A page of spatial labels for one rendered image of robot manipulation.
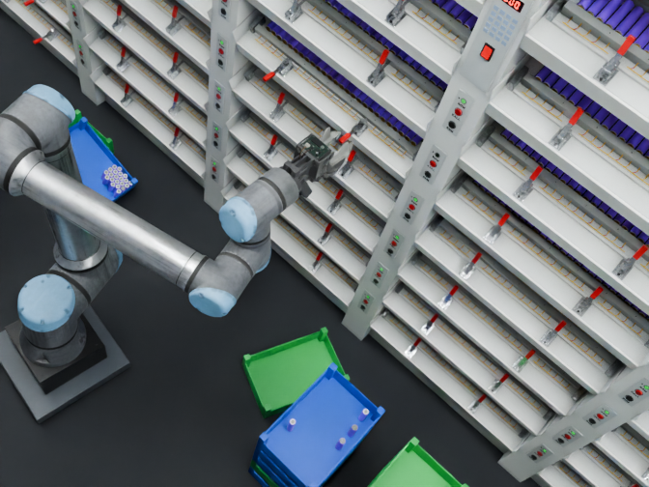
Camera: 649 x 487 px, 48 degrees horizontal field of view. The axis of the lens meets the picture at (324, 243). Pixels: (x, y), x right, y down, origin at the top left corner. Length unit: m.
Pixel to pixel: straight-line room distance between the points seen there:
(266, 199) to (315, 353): 1.08
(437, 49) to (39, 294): 1.25
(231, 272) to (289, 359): 0.98
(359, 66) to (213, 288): 0.64
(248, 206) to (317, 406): 0.80
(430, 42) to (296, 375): 1.30
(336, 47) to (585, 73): 0.65
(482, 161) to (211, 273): 0.65
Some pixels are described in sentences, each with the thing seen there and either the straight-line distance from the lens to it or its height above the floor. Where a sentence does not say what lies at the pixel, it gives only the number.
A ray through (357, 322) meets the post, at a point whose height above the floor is 0.09.
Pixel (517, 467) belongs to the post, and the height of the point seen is 0.07.
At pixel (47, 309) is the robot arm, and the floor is 0.43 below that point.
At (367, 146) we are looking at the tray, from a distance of 1.88.
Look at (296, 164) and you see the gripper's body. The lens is 1.60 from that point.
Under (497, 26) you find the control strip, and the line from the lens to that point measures 1.45.
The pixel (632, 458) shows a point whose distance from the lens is 2.19.
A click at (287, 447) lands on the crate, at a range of 2.09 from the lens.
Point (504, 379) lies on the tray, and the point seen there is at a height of 0.40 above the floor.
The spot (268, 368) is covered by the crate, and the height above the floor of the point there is 0.00.
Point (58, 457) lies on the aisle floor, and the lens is 2.44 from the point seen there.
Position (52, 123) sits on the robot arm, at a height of 0.97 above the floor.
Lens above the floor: 2.33
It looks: 58 degrees down
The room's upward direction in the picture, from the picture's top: 18 degrees clockwise
